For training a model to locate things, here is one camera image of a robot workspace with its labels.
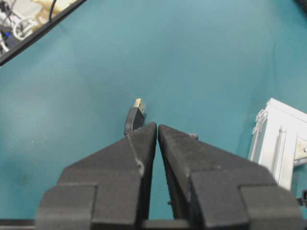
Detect aluminium extrusion frame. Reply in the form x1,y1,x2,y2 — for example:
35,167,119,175
248,98,307,190

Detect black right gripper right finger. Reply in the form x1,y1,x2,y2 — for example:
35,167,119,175
158,125,303,230

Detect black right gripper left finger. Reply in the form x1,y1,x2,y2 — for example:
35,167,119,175
35,123,157,230

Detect white cables beyond table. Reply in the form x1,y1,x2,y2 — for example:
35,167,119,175
0,0,70,56

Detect black USB cable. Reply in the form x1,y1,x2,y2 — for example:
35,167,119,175
123,97,147,135

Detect black table edge rail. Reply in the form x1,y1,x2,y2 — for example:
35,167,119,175
0,0,86,67

